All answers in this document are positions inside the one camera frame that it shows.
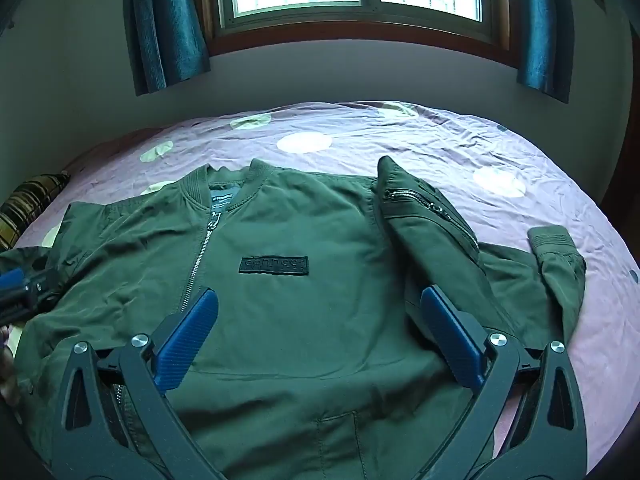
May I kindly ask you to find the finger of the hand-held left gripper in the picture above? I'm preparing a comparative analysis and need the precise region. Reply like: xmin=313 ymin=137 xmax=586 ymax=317
xmin=0 ymin=266 xmax=63 ymax=323

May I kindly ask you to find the striped brown pillow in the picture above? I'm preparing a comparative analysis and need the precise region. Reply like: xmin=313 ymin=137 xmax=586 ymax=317
xmin=0 ymin=174 xmax=71 ymax=251

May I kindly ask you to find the dark green bomber jacket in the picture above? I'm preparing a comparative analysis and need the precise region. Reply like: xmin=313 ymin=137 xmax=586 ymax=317
xmin=0 ymin=156 xmax=587 ymax=480

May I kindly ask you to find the teal curtain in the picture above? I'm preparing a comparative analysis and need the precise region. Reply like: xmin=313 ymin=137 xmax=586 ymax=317
xmin=122 ymin=0 xmax=211 ymax=97
xmin=507 ymin=0 xmax=576 ymax=104

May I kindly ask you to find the purple polka dot bed sheet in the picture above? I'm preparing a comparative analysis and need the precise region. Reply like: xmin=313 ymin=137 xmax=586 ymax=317
xmin=10 ymin=101 xmax=640 ymax=480

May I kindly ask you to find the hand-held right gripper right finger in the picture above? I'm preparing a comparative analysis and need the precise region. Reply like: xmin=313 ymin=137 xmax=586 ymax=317
xmin=420 ymin=284 xmax=589 ymax=480

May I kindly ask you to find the person's left hand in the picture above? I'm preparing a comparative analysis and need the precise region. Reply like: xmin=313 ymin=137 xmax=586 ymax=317
xmin=0 ymin=327 xmax=23 ymax=406

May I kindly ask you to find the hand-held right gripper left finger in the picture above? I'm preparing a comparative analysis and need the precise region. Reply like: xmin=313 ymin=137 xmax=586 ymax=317
xmin=50 ymin=287 xmax=221 ymax=480

